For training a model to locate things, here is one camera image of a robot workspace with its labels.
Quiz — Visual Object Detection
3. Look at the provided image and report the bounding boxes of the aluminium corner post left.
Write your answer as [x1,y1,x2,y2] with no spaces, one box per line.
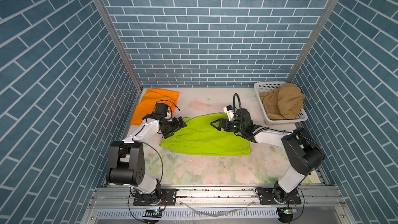
[92,0,143,93]

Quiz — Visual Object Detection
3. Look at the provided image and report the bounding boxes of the aluminium corner post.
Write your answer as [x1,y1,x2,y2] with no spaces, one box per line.
[286,0,339,83]
[92,0,143,93]

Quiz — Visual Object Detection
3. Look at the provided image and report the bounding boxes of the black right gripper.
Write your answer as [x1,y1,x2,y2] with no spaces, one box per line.
[211,117,246,133]

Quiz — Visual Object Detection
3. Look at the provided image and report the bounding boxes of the aluminium corner post right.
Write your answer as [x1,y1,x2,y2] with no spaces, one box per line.
[286,0,339,83]

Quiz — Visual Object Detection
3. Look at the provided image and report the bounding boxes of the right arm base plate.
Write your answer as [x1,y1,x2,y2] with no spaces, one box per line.
[254,187,302,205]

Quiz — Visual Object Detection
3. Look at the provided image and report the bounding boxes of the neon green shorts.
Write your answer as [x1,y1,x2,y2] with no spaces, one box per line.
[160,113,251,157]

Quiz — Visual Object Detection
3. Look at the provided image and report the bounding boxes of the tan brown shorts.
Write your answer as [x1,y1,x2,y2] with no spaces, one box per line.
[260,83,306,120]

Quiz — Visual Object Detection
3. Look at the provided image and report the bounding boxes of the black corrugated cable right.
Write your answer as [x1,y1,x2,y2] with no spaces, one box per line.
[232,93,249,138]

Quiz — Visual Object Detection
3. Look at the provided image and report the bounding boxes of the white plastic laundry basket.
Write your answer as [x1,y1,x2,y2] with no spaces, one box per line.
[254,82,308,124]

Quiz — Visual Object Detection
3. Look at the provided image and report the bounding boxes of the aluminium front rail frame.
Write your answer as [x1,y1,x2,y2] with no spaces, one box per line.
[83,184,354,224]

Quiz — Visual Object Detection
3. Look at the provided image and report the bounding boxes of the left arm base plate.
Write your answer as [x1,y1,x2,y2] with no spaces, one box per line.
[133,188,177,206]

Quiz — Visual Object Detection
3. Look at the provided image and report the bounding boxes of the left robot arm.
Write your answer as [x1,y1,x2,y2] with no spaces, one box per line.
[106,116,187,194]

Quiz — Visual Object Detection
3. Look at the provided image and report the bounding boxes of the orange shorts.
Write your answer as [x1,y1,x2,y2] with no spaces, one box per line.
[130,89,179,126]

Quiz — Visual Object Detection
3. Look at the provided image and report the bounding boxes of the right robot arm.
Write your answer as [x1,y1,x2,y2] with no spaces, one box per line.
[210,119,325,204]

